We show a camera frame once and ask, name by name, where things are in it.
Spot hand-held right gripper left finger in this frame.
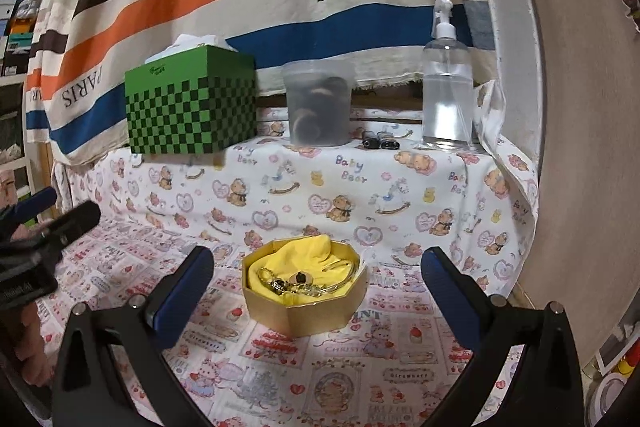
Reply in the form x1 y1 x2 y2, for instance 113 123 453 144
52 245 216 427

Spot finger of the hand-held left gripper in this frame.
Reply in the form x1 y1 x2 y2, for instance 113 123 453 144
14 186 59 224
36 200 102 254

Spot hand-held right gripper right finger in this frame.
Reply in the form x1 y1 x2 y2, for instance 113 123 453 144
420 246 586 427

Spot chain necklace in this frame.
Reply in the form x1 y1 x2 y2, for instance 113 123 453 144
258 268 300 298

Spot octagonal cardboard box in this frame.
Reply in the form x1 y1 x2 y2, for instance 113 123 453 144
242 235 370 339

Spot person's left hand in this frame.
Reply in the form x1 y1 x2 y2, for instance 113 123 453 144
0 299 55 390

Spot yellow cloth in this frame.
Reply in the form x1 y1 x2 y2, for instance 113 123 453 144
247 235 364 307

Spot bear print tablecloth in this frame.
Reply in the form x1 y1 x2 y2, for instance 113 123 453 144
35 79 544 427

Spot shelf with storage boxes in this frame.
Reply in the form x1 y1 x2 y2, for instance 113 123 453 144
0 0 52 208

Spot green checkered tissue box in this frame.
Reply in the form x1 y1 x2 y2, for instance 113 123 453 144
124 45 259 156

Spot tape roll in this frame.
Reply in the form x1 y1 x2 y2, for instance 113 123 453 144
584 372 630 427

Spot clear spray bottle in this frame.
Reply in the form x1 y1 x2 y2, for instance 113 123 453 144
421 0 476 152

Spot white tissue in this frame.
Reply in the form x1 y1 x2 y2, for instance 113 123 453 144
147 33 239 64

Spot translucent plastic container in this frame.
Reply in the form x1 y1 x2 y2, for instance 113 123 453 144
281 60 355 148

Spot wall sticker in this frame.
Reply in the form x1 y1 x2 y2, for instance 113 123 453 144
619 0 640 30

